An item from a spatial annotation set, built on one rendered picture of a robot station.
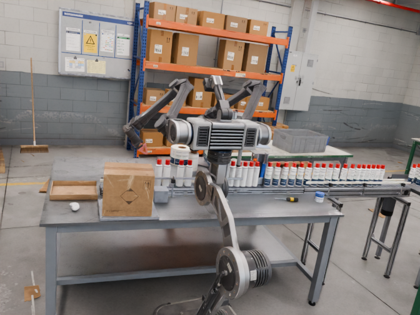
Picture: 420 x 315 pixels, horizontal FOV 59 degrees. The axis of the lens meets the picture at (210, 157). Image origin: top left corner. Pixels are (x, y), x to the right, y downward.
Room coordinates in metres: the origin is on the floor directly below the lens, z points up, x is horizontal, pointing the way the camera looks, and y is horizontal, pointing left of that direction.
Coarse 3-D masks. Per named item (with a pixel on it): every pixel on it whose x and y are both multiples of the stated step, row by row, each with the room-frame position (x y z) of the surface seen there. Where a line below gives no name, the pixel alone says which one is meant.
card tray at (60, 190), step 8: (56, 184) 2.48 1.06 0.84; (64, 184) 2.50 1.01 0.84; (72, 184) 2.52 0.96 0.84; (80, 184) 2.54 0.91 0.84; (88, 184) 2.56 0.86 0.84; (56, 192) 2.36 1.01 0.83; (64, 192) 2.37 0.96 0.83; (72, 192) 2.39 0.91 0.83; (80, 192) 2.41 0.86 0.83; (88, 192) 2.43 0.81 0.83; (96, 192) 2.44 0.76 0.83
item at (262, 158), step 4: (252, 156) 2.99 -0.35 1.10; (256, 156) 2.99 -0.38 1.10; (260, 156) 3.05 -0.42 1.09; (264, 156) 3.01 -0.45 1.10; (268, 156) 2.97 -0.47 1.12; (260, 160) 3.05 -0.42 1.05; (264, 160) 2.95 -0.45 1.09; (260, 164) 3.01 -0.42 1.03; (260, 168) 3.01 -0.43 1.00; (260, 172) 3.04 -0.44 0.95; (264, 172) 2.97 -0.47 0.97; (264, 176) 2.97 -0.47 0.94; (260, 180) 2.93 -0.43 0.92
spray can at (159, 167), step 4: (160, 160) 2.60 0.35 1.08; (156, 164) 2.60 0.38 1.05; (160, 164) 2.60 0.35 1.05; (156, 168) 2.59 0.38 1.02; (160, 168) 2.59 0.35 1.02; (156, 172) 2.59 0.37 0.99; (160, 172) 2.59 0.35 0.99; (156, 176) 2.59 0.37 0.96; (160, 176) 2.59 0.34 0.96; (156, 180) 2.59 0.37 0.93; (160, 180) 2.60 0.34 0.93; (156, 184) 2.58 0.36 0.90; (160, 184) 2.60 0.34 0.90
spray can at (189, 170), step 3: (189, 159) 2.70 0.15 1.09; (189, 162) 2.67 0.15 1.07; (186, 165) 2.69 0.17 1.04; (189, 165) 2.67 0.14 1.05; (186, 168) 2.67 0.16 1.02; (189, 168) 2.66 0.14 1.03; (186, 171) 2.67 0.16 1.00; (189, 171) 2.66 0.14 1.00; (186, 174) 2.67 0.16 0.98; (189, 174) 2.67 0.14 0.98; (186, 180) 2.67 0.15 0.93; (189, 180) 2.67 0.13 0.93; (186, 183) 2.66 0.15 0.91; (189, 183) 2.67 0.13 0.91; (186, 186) 2.66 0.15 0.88; (189, 186) 2.67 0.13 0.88
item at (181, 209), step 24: (72, 168) 2.89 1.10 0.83; (96, 168) 2.96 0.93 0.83; (48, 192) 2.35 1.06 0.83; (48, 216) 2.01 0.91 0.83; (72, 216) 2.05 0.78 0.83; (96, 216) 2.09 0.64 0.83; (168, 216) 2.22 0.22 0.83; (192, 216) 2.26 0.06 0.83; (216, 216) 2.31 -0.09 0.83; (240, 216) 2.36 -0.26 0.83; (264, 216) 2.41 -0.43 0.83; (288, 216) 2.47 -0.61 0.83; (312, 216) 2.54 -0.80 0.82; (336, 216) 2.61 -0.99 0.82
